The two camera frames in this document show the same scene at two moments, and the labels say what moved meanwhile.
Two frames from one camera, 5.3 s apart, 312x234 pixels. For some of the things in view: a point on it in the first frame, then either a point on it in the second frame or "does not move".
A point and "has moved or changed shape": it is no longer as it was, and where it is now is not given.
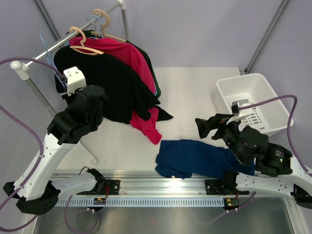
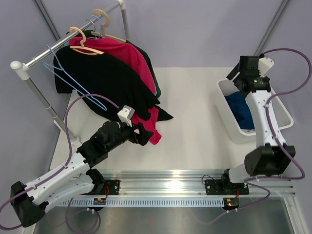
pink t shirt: (145, 119) does not move
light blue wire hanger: (63, 82) has moved or changed shape
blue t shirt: (180, 158) -> (238, 103)
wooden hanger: (105, 26) does not move
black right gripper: (218, 121) -> (233, 73)
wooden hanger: (88, 50) does not move
